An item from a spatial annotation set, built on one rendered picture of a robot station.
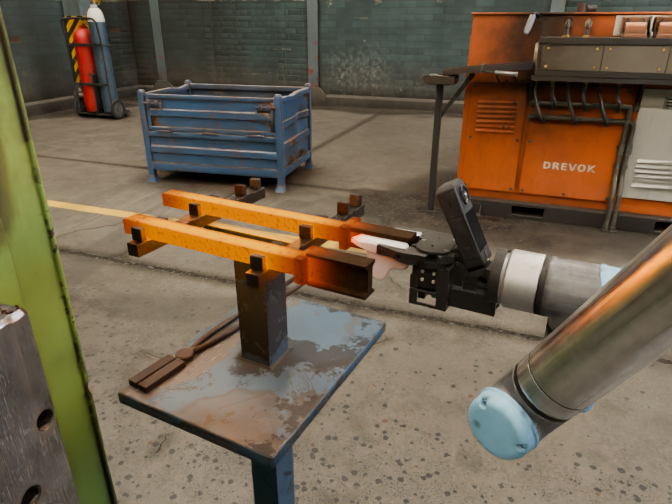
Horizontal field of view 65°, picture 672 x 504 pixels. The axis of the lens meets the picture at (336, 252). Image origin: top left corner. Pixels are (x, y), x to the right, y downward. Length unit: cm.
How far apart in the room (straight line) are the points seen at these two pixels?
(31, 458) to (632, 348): 67
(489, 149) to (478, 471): 238
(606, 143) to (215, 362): 306
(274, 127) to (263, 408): 329
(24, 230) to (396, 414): 130
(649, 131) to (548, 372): 316
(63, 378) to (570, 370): 86
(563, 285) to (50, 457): 66
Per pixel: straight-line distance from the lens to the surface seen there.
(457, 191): 67
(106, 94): 777
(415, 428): 182
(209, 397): 88
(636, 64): 345
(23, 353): 71
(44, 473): 80
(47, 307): 103
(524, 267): 67
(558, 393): 57
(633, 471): 189
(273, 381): 90
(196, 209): 88
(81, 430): 118
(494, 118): 361
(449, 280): 69
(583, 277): 67
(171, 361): 96
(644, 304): 49
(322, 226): 76
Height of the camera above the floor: 122
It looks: 24 degrees down
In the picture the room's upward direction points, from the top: straight up
